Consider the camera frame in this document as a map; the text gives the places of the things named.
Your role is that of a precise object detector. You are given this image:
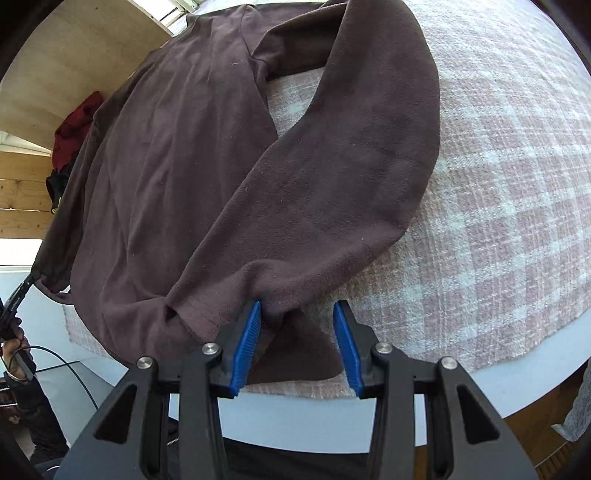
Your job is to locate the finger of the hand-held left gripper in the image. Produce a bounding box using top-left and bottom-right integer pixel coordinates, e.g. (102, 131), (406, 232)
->
(7, 271), (43, 311)

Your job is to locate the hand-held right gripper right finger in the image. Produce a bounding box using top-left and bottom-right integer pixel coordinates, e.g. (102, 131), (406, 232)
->
(332, 300), (539, 480)

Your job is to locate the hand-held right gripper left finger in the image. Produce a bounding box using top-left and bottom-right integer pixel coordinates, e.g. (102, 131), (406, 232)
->
(55, 300), (264, 480)

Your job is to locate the brown fleece sweater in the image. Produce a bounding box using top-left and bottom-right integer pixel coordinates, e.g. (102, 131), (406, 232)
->
(34, 0), (440, 387)

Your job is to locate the person's left forearm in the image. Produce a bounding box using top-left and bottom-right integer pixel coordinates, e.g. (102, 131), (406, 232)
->
(0, 374), (71, 464)

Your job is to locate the person's left hand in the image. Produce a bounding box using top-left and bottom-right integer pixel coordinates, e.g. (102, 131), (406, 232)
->
(0, 323), (31, 382)

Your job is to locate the pine plank board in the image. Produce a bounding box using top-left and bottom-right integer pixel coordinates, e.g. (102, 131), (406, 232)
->
(0, 152), (57, 237)

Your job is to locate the black garment with yellow stripes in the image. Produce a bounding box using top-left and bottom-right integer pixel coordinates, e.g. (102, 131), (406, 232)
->
(45, 168), (71, 216)

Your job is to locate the dark red garment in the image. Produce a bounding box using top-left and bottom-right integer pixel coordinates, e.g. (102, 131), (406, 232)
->
(52, 90), (105, 174)

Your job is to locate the pink plaid table cloth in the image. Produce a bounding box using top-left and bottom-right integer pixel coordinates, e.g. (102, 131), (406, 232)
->
(62, 0), (591, 400)

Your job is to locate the large light wooden board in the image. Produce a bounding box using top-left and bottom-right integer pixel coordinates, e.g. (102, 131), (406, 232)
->
(0, 0), (195, 149)

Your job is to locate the white patterned cloth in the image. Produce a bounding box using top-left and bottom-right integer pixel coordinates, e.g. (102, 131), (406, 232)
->
(551, 368), (591, 445)

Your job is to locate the white window frame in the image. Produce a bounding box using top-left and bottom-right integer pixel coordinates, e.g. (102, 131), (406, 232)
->
(157, 0), (205, 36)

